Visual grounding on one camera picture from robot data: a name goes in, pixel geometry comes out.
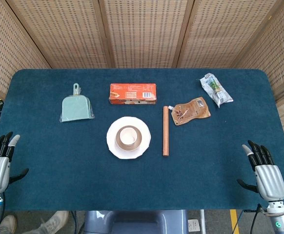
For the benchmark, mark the brown spout pouch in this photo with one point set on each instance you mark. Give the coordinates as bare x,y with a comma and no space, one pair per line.
190,110

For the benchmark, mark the green dustpan in plastic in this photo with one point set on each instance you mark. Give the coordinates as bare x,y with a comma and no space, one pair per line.
76,107

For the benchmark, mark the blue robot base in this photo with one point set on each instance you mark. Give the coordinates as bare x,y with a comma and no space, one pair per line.
136,221

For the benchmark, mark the orange cardboard box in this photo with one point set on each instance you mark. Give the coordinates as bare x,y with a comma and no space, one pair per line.
132,94

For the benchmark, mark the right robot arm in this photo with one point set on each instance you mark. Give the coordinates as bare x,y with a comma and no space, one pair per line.
279,219

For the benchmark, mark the woven folding screen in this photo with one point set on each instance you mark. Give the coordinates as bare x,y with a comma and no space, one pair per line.
142,31

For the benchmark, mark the blue table cloth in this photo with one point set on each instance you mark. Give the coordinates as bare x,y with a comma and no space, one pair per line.
142,175

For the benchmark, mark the silver snack packet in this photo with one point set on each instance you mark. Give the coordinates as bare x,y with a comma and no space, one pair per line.
215,89

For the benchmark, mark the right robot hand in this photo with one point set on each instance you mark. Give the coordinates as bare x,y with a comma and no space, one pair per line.
269,176

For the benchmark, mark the white plate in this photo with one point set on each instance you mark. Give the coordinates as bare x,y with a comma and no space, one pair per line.
129,137

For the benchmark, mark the brown paper cup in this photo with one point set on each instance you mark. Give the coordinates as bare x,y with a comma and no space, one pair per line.
129,138

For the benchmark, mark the copper brown stick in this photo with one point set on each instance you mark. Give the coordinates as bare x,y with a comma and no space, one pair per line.
166,131

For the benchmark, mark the white shoe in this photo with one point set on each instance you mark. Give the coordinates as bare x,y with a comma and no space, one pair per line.
7,223

